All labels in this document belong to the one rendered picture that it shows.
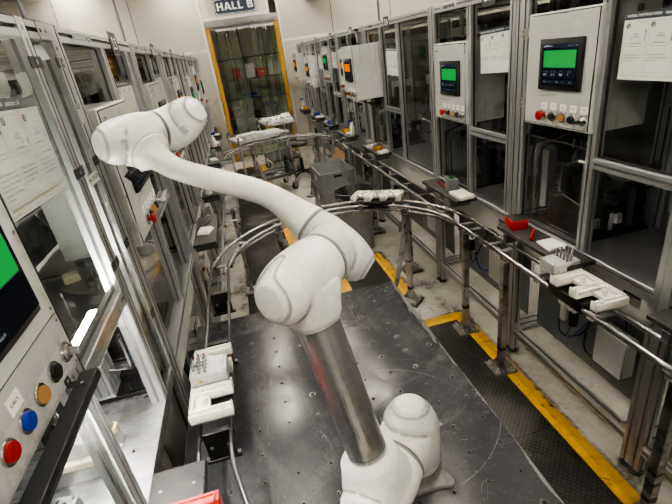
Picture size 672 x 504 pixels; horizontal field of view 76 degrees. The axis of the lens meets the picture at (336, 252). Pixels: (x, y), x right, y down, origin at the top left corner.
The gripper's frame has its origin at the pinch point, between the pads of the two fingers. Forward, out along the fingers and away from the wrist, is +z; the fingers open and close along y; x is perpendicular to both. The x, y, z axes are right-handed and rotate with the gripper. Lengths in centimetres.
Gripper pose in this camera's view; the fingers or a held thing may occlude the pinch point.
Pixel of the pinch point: (133, 173)
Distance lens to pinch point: 155.5
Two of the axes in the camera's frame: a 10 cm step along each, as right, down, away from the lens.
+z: -7.0, 2.9, 6.6
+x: 7.0, 4.9, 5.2
